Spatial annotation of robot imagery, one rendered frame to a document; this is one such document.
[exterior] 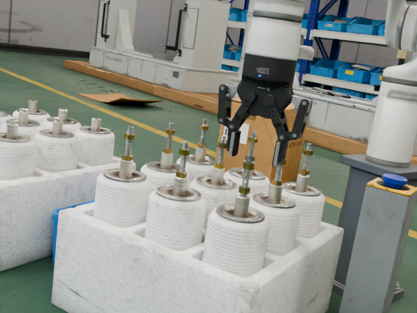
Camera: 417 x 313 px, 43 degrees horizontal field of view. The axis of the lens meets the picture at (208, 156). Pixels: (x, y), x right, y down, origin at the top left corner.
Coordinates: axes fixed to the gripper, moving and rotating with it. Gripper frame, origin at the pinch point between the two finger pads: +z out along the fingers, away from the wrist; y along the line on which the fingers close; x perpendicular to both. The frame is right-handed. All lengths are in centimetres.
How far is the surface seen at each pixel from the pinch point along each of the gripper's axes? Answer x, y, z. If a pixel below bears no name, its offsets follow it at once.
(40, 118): 34, -69, 12
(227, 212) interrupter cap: -1.1, -2.5, 9.9
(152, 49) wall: 640, -387, 23
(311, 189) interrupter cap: 24.6, 4.7, 10.2
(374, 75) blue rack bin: 536, -47, 5
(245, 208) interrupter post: -0.7, 0.1, 8.8
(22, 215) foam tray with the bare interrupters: 4, -47, 24
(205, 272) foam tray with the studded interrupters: -7.8, -2.2, 17.3
